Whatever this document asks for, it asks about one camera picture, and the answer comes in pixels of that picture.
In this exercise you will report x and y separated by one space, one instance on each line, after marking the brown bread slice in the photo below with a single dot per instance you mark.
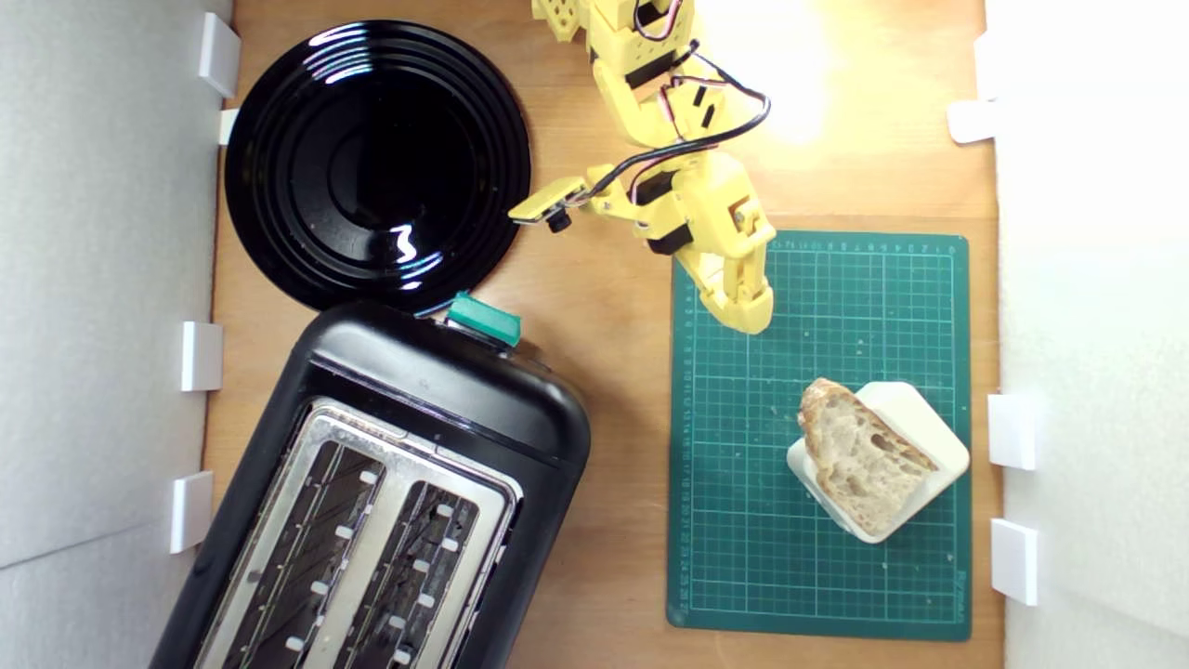
859 455

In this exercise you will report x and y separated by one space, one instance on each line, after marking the green toaster lever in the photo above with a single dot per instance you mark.
483 319

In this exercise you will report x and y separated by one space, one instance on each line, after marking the black two-slot toaster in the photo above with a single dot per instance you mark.
446 400

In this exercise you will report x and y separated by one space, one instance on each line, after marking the green cutting mat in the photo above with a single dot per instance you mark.
743 465

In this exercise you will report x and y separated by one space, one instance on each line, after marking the white block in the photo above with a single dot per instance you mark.
915 418

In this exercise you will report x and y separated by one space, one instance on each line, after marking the black plate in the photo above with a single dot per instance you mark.
372 167

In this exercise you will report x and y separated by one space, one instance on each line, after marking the yellow wrist camera box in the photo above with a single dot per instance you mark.
548 200

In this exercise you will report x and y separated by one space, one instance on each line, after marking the white wall clip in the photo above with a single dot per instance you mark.
202 356
191 511
971 121
219 54
1014 560
1012 432
228 126

